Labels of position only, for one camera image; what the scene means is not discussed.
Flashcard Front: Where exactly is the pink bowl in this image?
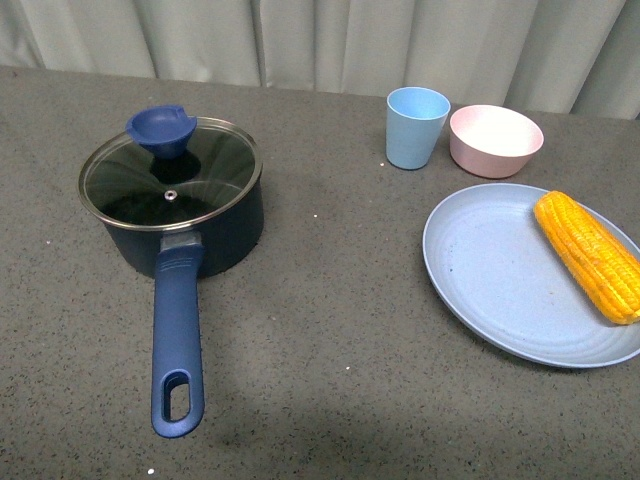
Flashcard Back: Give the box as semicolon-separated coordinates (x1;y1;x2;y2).
449;105;544;179

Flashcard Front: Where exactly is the yellow corn cob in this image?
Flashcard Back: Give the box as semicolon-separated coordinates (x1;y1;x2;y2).
534;191;639;325

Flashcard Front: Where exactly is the light blue plate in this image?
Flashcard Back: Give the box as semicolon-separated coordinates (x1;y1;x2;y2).
422;183;639;368

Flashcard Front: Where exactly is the glass lid blue knob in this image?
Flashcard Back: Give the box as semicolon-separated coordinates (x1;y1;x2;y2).
78;105;262;232

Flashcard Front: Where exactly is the dark blue saucepan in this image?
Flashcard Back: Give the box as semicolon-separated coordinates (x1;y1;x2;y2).
77;116;265;440

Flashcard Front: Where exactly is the white curtain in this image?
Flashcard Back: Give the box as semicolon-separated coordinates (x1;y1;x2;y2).
1;1;639;119

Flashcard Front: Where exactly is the light blue cup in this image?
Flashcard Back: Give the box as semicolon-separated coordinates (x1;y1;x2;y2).
386;87;451;170

